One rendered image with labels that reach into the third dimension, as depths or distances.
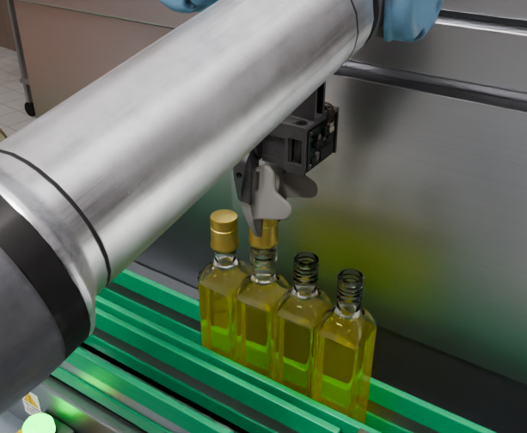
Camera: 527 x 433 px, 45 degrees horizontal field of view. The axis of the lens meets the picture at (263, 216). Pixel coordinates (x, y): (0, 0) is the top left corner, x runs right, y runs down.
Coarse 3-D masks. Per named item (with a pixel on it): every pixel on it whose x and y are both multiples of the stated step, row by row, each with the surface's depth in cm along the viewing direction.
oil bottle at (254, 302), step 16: (240, 288) 78; (256, 288) 76; (272, 288) 76; (288, 288) 78; (240, 304) 78; (256, 304) 76; (272, 304) 76; (240, 320) 79; (256, 320) 78; (272, 320) 77; (240, 336) 81; (256, 336) 79; (272, 336) 78; (240, 352) 82; (256, 352) 80; (272, 352) 80; (256, 368) 82; (272, 368) 81
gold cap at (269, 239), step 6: (264, 222) 72; (270, 222) 72; (276, 222) 73; (264, 228) 72; (270, 228) 72; (276, 228) 73; (252, 234) 73; (264, 234) 73; (270, 234) 73; (276, 234) 74; (252, 240) 74; (258, 240) 73; (264, 240) 73; (270, 240) 73; (276, 240) 74; (252, 246) 74; (258, 246) 73; (264, 246) 73; (270, 246) 73
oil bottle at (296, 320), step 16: (288, 304) 74; (304, 304) 74; (320, 304) 74; (288, 320) 75; (304, 320) 73; (288, 336) 76; (304, 336) 74; (288, 352) 77; (304, 352) 76; (288, 368) 78; (304, 368) 77; (288, 384) 80; (304, 384) 78
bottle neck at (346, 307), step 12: (348, 276) 71; (360, 276) 70; (348, 288) 69; (360, 288) 69; (336, 300) 71; (348, 300) 70; (360, 300) 70; (336, 312) 72; (348, 312) 70; (360, 312) 72
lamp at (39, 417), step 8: (32, 416) 90; (40, 416) 89; (48, 416) 90; (24, 424) 88; (32, 424) 88; (40, 424) 88; (48, 424) 88; (24, 432) 88; (32, 432) 87; (40, 432) 87; (48, 432) 88; (56, 432) 90
